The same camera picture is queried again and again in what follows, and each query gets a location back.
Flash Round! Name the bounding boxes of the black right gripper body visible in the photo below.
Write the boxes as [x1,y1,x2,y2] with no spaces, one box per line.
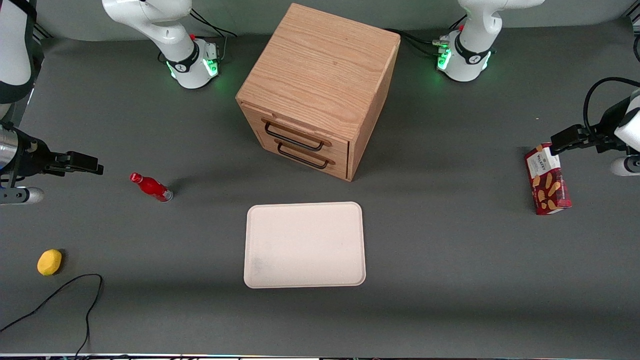
[16,136,52,179]

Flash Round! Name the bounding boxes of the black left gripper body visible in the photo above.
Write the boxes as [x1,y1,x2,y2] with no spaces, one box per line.
[587,97,632,152]

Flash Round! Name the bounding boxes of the long black drawer handle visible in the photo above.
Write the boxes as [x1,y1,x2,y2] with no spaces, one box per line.
[264,121,325,152]

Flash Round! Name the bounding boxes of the wooden drawer with notched front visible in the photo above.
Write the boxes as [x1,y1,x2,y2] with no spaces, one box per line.
[240,101,350,158]

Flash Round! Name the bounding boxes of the wooden drawer with plain front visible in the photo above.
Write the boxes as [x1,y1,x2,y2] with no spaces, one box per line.
[255,129,350,181]

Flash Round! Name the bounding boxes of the wooden drawer cabinet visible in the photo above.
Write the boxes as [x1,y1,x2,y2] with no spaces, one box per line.
[236,2,402,182]

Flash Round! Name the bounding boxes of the red tartan shortbread box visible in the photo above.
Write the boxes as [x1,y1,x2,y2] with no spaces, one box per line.
[524,142,573,216]

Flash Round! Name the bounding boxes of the small red bottle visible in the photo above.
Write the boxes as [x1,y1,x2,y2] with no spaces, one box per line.
[129,172,174,203]

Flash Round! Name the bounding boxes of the yellow lemon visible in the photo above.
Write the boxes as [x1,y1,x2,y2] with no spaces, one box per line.
[37,249,63,277]

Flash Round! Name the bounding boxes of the beige plastic tray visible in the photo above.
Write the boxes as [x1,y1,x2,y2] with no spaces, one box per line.
[243,201,367,289]

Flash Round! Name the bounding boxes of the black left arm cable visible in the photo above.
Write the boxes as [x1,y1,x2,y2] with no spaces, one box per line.
[582,76,640,137]

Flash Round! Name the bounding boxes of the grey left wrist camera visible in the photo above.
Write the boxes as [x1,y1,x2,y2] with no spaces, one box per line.
[610,156,640,177]

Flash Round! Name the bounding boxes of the aluminium frame rail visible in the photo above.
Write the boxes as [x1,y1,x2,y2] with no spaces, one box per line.
[31,20,54,41]

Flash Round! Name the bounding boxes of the thin black table cable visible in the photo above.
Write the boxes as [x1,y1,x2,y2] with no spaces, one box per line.
[0,273,104,358]

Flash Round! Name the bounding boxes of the black left base cables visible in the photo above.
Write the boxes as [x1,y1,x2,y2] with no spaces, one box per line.
[387,15,468,58]

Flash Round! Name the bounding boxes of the black base cables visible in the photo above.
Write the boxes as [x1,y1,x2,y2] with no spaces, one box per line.
[387,15,468,58]
[190,7,239,63]

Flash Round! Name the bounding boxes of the black right base cables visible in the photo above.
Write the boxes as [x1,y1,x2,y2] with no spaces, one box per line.
[190,7,239,63]

